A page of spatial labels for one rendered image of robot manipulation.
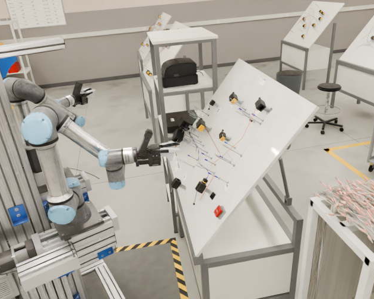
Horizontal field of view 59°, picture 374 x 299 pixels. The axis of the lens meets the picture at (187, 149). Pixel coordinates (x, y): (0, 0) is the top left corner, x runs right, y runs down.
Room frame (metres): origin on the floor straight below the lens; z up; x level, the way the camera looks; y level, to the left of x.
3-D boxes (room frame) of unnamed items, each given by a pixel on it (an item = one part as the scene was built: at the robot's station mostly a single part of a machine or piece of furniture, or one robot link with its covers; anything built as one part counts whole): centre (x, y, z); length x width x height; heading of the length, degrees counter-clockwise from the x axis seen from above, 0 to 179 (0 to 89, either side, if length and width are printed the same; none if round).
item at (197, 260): (1.97, 0.06, 0.83); 1.18 x 0.05 x 0.06; 8
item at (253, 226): (2.01, -0.25, 0.60); 1.17 x 0.58 x 0.40; 8
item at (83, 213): (1.43, 0.61, 1.21); 0.15 x 0.15 x 0.10
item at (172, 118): (2.85, 0.04, 1.09); 0.35 x 0.33 x 0.07; 8
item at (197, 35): (2.92, -0.01, 0.93); 0.61 x 0.50 x 1.85; 8
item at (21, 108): (1.93, 0.97, 1.54); 0.15 x 0.12 x 0.55; 56
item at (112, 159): (1.32, 0.34, 1.56); 0.11 x 0.08 x 0.09; 95
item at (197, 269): (1.70, 0.01, 0.60); 0.55 x 0.03 x 0.39; 8
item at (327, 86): (4.85, -2.19, 0.34); 0.58 x 0.55 x 0.69; 171
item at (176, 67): (2.81, 0.03, 1.56); 0.30 x 0.23 x 0.19; 100
